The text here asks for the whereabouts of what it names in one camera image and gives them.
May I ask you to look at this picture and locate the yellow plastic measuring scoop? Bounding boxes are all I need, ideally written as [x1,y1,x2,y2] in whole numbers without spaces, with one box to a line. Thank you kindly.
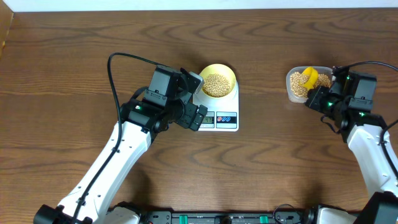
[302,67,319,90]

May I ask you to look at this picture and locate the black left camera cable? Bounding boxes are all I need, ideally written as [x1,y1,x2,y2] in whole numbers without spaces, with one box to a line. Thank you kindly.
[70,52,164,224]

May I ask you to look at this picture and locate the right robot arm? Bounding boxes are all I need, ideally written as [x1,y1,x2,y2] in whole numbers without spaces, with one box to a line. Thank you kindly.
[304,67,397,223]

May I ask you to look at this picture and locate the white digital kitchen scale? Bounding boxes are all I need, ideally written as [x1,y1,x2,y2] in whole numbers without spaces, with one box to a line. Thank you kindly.
[193,83,239,132]

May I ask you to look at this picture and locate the clear plastic container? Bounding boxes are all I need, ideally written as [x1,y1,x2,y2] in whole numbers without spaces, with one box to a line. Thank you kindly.
[286,66,335,103]

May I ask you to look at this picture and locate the black right camera cable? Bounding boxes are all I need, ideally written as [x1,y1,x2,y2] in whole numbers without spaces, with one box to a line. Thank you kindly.
[332,60,398,181]

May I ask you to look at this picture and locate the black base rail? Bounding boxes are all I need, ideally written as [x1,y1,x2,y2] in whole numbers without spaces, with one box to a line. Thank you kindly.
[107,201,361,224]

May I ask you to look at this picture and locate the black camera cable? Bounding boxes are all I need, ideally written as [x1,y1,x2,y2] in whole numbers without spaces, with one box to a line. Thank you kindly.
[332,60,398,181]
[70,52,164,224]

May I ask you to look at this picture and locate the soybeans in bowl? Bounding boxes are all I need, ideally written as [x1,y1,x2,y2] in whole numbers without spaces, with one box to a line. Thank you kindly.
[202,73,232,98]

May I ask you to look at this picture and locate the pale yellow bowl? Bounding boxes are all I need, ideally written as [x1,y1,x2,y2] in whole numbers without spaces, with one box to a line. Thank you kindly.
[200,63,238,100]

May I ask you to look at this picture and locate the soybeans in container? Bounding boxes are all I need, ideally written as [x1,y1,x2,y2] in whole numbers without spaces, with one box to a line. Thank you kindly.
[290,72,331,98]

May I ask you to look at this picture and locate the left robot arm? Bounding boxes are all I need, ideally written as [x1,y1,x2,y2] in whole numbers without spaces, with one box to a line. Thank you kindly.
[34,65,207,223]

